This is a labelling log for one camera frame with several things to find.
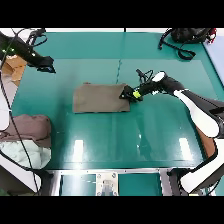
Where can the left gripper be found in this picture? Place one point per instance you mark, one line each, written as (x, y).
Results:
(46, 64)

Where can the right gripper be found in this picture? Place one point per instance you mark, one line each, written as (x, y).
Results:
(132, 93)

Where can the brown T-shirt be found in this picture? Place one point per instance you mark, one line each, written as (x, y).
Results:
(100, 98)

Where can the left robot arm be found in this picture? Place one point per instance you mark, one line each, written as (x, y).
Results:
(13, 48)

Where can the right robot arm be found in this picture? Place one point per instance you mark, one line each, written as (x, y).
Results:
(200, 111)

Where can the cardboard box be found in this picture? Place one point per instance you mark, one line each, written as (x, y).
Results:
(15, 68)

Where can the dark brown garment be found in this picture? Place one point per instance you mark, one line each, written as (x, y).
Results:
(31, 128)

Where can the black bag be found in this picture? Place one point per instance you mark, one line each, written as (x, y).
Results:
(188, 35)

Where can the pale white garment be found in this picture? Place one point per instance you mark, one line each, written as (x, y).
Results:
(23, 153)

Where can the silver frame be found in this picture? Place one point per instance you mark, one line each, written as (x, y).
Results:
(106, 183)

